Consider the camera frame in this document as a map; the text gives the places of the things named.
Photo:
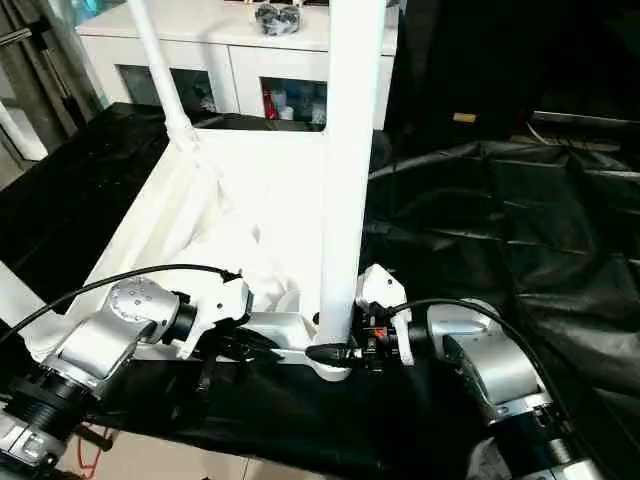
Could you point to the grey flat bar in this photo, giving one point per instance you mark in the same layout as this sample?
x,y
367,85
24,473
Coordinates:
x,y
585,119

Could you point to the white plastic table leg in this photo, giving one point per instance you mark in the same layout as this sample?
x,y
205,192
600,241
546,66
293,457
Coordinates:
x,y
350,150
160,65
20,295

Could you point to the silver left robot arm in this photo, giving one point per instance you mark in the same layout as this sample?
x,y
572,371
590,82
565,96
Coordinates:
x,y
115,320

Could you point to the white plastic table top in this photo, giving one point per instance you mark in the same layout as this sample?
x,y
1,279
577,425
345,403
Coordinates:
x,y
225,210

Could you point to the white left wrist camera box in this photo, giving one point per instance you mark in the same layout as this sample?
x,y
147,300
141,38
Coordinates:
x,y
220,305

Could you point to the red and white bottle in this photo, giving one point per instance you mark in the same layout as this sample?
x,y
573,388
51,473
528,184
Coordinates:
x,y
270,105

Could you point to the white round pipe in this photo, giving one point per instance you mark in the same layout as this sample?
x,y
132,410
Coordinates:
x,y
22,135

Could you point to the black plastic mat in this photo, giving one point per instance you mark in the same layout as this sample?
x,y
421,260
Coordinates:
x,y
475,225

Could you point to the clear bag of dark items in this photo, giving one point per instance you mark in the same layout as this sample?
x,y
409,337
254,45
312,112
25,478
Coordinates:
x,y
277,20

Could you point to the grey brown curtain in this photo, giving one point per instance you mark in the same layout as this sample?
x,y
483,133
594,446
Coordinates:
x,y
45,85

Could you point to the white sideboard cabinet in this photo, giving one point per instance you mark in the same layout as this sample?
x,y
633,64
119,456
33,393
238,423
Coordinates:
x,y
240,55

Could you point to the small yellow label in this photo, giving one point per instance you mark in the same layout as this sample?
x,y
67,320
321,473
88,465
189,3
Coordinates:
x,y
465,118

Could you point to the grey metal pole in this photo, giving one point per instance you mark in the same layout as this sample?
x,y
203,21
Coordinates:
x,y
20,35

